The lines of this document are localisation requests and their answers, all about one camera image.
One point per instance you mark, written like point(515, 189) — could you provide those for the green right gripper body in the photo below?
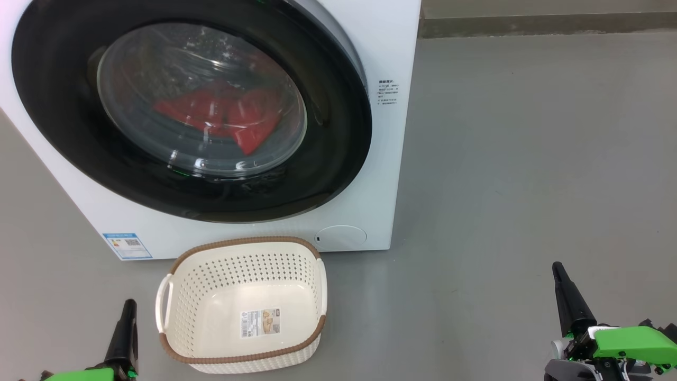
point(629, 344)

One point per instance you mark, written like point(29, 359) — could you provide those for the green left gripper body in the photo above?
point(84, 375)

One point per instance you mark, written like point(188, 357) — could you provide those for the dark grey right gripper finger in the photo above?
point(584, 315)
point(566, 304)

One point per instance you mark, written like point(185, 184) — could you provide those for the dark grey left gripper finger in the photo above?
point(135, 344)
point(120, 338)

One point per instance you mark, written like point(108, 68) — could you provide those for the black round glass washer door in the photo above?
point(58, 106)

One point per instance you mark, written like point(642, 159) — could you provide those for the red cloth garment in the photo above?
point(243, 119)

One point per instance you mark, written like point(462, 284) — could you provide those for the printed label sticker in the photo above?
point(260, 323)

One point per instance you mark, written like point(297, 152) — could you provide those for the cream laundry basket brown rim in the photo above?
point(248, 280)

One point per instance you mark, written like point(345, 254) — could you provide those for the white front-load washing machine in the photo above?
point(381, 174)

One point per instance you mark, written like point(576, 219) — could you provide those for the blue energy label sticker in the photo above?
point(127, 246)

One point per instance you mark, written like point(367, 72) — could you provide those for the round white filter cover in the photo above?
point(341, 237)

